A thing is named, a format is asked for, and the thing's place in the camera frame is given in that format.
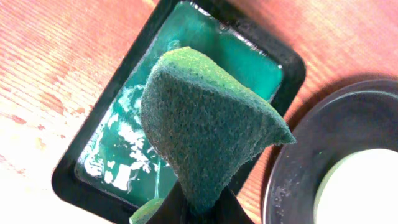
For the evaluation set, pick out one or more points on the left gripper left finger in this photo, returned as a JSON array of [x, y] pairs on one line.
[[174, 208]]

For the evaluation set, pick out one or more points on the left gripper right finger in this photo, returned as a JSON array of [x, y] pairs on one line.
[[227, 210]]

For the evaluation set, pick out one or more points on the green sponge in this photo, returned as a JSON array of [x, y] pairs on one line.
[[205, 124]]

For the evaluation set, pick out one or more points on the mint plate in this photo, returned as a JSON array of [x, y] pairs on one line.
[[359, 189]]

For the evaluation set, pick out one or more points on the green rectangular tray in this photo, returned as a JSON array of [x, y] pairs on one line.
[[110, 168]]

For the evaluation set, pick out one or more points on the round black tray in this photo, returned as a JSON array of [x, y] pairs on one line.
[[355, 118]]

